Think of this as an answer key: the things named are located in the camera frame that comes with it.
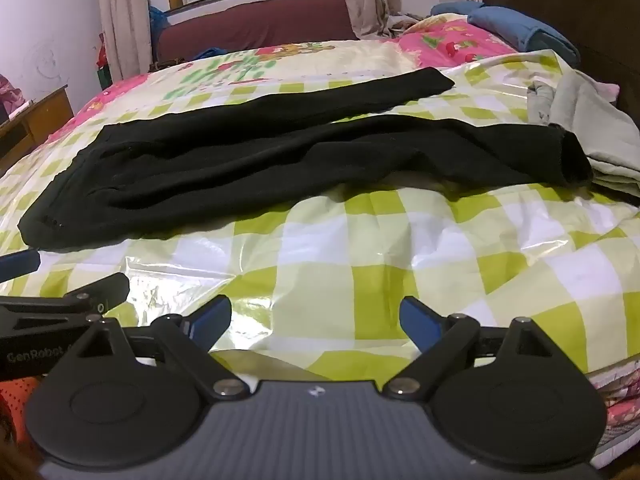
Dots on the dark red window seat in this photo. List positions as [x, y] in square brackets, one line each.
[260, 25]

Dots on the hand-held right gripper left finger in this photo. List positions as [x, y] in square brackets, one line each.
[210, 312]

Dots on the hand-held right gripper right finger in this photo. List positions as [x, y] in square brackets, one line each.
[417, 322]

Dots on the black pants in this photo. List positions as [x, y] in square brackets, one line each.
[250, 160]

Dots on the wooden cabinet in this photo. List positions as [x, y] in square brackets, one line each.
[42, 120]

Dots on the pink floral cover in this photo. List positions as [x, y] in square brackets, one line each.
[10, 91]

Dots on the blue folded cloth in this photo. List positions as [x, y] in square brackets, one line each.
[525, 27]

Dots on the dark blue cloth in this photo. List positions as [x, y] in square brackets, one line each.
[450, 8]

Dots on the orange cloth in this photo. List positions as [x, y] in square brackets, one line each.
[17, 395]

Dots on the green white checked bedsheet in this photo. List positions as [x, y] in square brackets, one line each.
[350, 260]

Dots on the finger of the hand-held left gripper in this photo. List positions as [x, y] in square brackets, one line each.
[20, 263]
[107, 290]

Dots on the grey cloth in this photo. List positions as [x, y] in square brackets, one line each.
[590, 125]

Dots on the red green bag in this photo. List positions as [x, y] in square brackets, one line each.
[104, 67]

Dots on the blue bag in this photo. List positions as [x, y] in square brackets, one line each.
[157, 20]

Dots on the brown headboard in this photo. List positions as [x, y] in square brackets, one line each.
[575, 0]

